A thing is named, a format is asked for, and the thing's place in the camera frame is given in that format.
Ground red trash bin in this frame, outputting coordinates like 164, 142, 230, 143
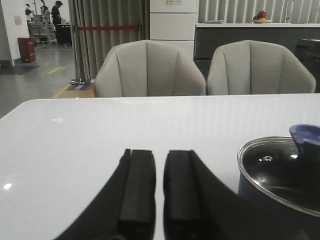
17, 37, 36, 63

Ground stanchion post with red belt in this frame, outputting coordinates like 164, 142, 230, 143
69, 24, 143, 85

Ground grey counter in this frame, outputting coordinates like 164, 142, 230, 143
194, 23, 320, 60

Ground dark appliance at right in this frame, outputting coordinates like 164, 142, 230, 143
295, 39, 320, 93

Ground beige upholstered chair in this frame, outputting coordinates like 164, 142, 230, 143
207, 40, 316, 96
94, 40, 206, 98

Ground white cabinet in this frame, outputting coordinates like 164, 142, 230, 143
149, 0, 198, 59

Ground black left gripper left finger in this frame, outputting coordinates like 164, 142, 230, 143
57, 149, 156, 240

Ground fruit plate on counter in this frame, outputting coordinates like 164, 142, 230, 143
252, 10, 272, 24

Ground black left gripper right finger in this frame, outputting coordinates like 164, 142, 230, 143
163, 150, 320, 240

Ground glass pot lid blue knob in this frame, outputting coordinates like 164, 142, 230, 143
237, 124, 320, 218

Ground right beige upholstered chair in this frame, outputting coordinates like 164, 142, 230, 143
207, 40, 316, 96

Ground person in black shirt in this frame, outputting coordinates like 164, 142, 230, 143
51, 0, 64, 45

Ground left beige upholstered chair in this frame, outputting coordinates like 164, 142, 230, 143
94, 40, 206, 98

